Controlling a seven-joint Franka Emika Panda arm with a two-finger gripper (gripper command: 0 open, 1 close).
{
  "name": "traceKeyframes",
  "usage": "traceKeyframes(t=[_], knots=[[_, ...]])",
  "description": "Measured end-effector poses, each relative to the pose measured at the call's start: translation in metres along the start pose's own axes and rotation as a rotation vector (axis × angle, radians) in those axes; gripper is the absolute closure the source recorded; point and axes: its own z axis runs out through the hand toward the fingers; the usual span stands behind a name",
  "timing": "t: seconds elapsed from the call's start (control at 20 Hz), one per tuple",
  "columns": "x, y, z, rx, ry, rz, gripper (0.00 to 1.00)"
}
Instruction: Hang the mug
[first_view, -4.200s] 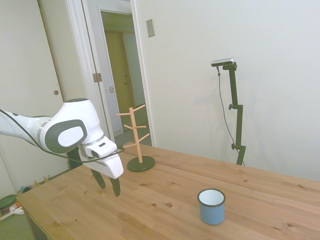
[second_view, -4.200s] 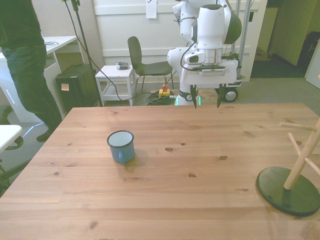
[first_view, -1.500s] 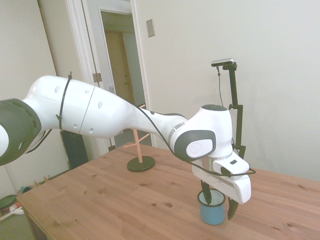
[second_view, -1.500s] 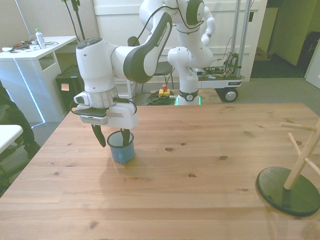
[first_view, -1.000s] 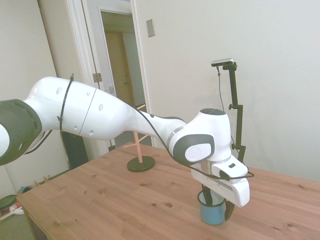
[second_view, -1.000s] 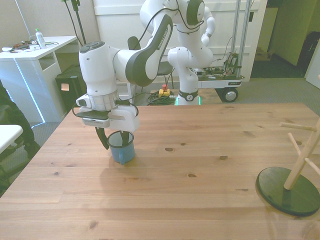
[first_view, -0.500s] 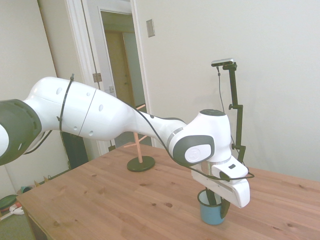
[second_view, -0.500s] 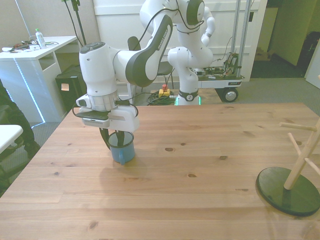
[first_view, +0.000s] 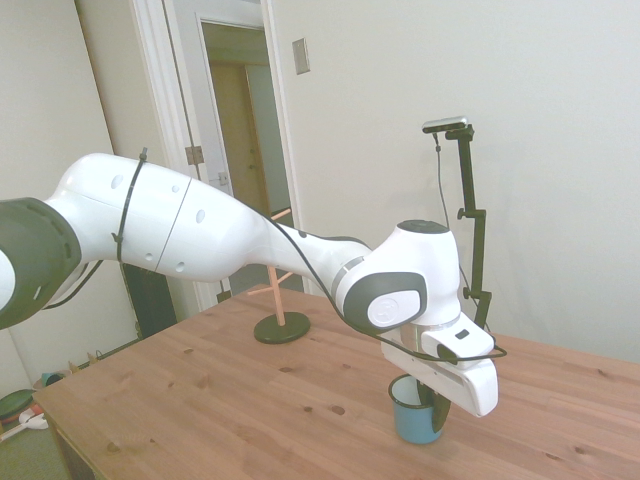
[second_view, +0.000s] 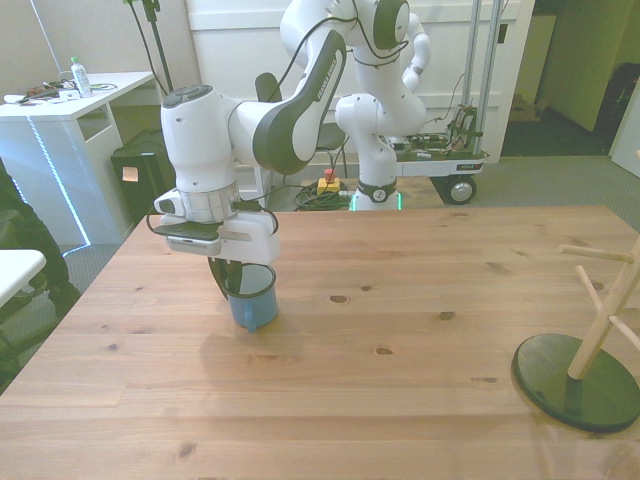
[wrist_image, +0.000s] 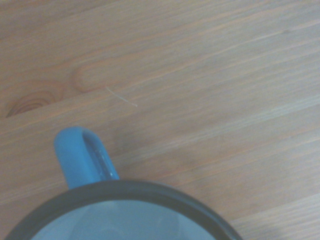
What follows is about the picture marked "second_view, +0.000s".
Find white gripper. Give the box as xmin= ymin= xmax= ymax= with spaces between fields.
xmin=206 ymin=209 xmax=282 ymax=302

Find blue enamel mug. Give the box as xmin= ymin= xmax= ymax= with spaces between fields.
xmin=223 ymin=264 xmax=279 ymax=335

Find wooden mug tree black base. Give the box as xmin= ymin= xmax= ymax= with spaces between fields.
xmin=510 ymin=243 xmax=640 ymax=435

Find black bin with note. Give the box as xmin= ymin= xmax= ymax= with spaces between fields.
xmin=109 ymin=130 xmax=179 ymax=229

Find red emergency stop button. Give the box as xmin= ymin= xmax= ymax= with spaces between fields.
xmin=316 ymin=168 xmax=343 ymax=198

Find small white table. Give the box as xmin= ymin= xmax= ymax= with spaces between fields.
xmin=0 ymin=248 xmax=48 ymax=309

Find white desk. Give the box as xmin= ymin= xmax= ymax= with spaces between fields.
xmin=0 ymin=71 xmax=157 ymax=247

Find clear plastic bottle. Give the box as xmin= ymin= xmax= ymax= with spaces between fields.
xmin=69 ymin=55 xmax=95 ymax=99

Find wheeled equipment cart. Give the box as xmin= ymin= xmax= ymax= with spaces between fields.
xmin=389 ymin=0 xmax=507 ymax=207

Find desk clutter of tools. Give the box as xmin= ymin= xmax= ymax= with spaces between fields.
xmin=3 ymin=74 xmax=119 ymax=106

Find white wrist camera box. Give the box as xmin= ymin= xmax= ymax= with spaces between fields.
xmin=152 ymin=191 xmax=224 ymax=254

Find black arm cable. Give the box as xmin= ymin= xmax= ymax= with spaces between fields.
xmin=144 ymin=0 xmax=414 ymax=241

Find green floor cables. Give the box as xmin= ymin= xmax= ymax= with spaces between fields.
xmin=291 ymin=183 xmax=352 ymax=212

